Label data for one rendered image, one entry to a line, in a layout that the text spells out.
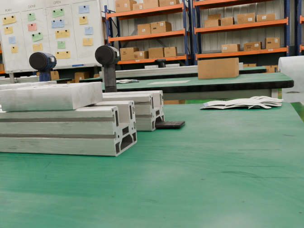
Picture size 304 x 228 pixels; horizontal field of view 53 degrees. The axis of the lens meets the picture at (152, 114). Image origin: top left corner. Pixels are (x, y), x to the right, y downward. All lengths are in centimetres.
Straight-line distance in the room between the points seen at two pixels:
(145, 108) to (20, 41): 378
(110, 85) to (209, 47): 1017
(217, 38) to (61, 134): 1061
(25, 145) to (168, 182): 33
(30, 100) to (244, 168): 39
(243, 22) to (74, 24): 694
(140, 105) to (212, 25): 953
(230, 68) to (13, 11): 296
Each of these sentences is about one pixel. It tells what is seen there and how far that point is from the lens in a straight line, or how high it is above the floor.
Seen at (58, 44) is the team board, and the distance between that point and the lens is 405.
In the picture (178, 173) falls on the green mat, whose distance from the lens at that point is 44.
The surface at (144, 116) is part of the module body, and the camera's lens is 71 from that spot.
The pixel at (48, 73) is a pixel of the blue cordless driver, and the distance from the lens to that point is 112.
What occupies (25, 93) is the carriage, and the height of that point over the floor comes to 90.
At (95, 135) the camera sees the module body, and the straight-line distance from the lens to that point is 56.
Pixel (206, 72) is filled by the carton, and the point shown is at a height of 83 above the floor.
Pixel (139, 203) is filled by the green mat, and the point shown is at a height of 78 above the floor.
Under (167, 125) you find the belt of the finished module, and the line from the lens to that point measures 72.
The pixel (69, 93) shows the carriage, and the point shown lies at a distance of 55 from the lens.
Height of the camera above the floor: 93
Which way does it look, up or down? 9 degrees down
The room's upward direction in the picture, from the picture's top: 4 degrees counter-clockwise
